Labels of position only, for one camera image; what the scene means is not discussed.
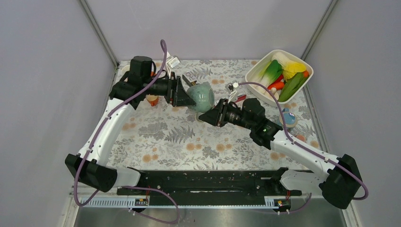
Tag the green cucumber toy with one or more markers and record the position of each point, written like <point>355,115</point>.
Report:
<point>292,86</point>

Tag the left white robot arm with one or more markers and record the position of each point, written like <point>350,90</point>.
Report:
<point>89,165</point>

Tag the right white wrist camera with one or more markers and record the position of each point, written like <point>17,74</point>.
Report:
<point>232,88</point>

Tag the black and white box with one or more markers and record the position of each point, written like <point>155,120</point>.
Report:
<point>190,79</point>

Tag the red and white box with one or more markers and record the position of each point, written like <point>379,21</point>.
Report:
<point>239,98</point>

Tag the blue tape roll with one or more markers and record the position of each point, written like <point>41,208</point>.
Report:
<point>289,118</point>

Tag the green leek toy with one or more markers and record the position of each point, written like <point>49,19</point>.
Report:
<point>271,73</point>

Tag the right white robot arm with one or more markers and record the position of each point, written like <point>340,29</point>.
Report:
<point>337,179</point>

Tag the napa cabbage toy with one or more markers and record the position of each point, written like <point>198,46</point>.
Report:
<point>281,58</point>

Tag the white vegetable tray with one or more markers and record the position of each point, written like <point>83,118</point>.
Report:
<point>253,76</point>

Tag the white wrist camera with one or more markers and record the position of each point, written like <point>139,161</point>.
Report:
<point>232,88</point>
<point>172,61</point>

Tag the green ceramic mug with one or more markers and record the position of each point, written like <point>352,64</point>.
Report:
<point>203,96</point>

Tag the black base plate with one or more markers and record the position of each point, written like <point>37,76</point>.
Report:
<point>198,189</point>

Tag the mushroom toy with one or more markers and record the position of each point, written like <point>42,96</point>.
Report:
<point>272,93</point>

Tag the red carrot toy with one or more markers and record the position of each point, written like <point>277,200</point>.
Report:
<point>277,85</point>

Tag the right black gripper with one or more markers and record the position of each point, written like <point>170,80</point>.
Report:
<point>214,116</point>

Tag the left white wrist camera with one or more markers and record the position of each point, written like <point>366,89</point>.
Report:
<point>172,61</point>

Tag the floral beige mug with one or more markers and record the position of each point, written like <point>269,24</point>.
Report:
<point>197,116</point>

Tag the floral tablecloth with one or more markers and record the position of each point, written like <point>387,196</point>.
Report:
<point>169,138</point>

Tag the brown pink dotted mug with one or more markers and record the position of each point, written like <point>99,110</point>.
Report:
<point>301,138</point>

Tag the orange enamel mug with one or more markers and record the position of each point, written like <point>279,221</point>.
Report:
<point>152,100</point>

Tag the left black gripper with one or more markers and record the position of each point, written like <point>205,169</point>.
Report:
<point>176,94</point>

